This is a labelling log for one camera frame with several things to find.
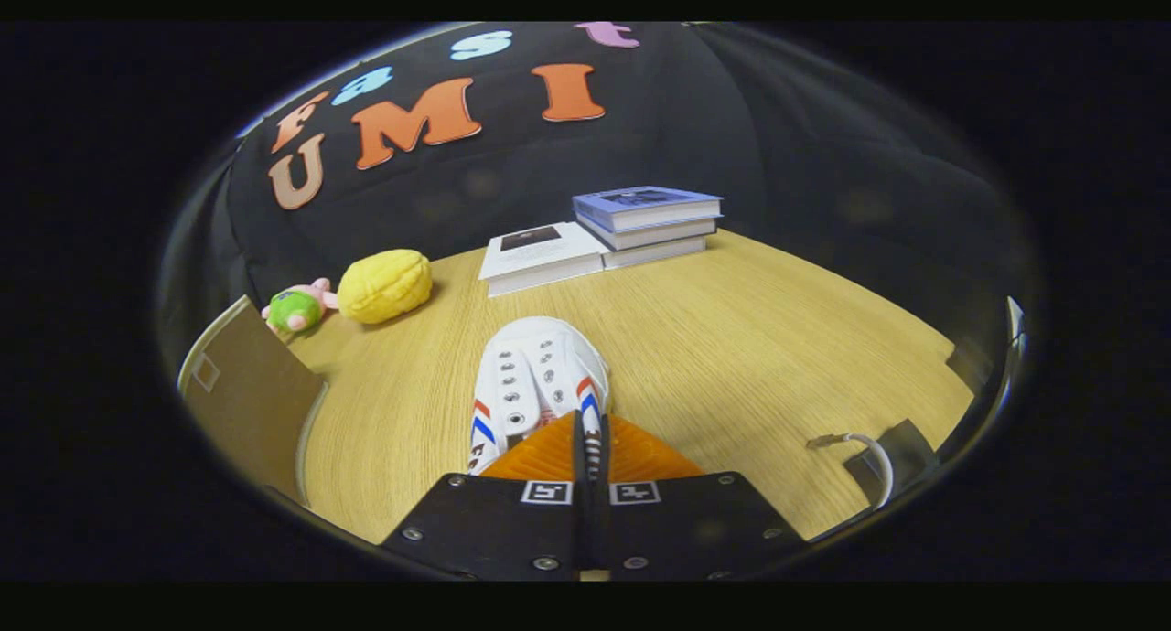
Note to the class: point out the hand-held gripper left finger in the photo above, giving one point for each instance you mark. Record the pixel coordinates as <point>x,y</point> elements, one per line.
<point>576,521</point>

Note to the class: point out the yellow plush toy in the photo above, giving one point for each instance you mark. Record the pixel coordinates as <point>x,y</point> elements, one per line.
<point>384,285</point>

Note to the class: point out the thin white stacked book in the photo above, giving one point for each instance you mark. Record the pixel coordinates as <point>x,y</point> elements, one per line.
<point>654,253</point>

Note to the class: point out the black block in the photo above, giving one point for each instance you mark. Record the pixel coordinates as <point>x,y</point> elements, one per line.
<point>910,443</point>
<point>970,366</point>

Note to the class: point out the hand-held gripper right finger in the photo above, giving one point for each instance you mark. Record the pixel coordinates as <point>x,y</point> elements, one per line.
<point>607,521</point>

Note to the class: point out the brown fabric storage box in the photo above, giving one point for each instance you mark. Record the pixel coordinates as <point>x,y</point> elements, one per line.
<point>247,393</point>

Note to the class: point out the white shoe striped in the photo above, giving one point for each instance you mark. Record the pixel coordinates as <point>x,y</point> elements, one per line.
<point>540,357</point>

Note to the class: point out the pink green plush toy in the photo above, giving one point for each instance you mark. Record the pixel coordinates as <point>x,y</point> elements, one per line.
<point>295,309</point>

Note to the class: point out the white book dark picture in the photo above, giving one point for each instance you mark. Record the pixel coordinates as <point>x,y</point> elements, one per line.
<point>540,251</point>

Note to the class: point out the blue cover book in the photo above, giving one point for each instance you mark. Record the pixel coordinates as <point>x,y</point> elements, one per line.
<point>640,201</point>

